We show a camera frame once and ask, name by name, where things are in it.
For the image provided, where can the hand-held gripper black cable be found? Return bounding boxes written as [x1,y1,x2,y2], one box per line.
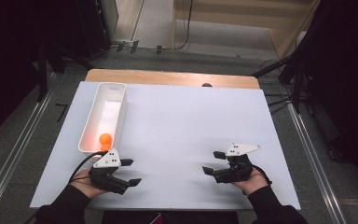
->
[251,164,273,188]
[69,150,109,185]

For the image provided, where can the white board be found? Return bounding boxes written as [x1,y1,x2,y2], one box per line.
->
[30,81,302,211]

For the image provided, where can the right hand-held gripper black cable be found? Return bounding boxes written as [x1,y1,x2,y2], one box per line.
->
[251,164,273,188]

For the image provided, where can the red item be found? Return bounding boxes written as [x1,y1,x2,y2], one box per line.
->
[148,212,166,224]

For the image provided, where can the black curtain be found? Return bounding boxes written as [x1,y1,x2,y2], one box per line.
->
[0,0,45,147]
[307,0,358,194]

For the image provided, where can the wooden table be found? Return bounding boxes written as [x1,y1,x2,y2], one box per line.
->
[84,68,261,91]

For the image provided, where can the person's left hand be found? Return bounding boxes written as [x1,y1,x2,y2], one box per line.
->
[69,168,106,199]

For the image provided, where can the black hanging cable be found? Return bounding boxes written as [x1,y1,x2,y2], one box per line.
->
[172,0,194,51]

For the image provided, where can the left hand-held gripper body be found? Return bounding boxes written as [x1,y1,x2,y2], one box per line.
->
[88,147,131,196]

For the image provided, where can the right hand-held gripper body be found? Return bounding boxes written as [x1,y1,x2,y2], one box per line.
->
[213,143,262,184]

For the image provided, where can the left hand-held gripper black cable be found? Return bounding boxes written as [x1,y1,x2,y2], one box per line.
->
[69,150,109,185]

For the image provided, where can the black floor cables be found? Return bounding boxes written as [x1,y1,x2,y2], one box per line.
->
[262,59,293,115]

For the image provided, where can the black metal stand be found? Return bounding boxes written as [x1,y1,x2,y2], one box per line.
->
[251,46,311,115]
[35,40,94,104]

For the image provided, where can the metal floor rail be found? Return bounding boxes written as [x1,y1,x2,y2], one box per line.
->
[287,102,349,224]
[0,71,57,216]

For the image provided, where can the person's right hand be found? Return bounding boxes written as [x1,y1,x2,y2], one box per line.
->
[232,167,269,196]

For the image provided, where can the light wooden shelf unit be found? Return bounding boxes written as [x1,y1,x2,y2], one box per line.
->
[172,0,321,60]

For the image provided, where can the white plastic bin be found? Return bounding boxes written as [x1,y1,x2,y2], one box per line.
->
[77,81,129,156]

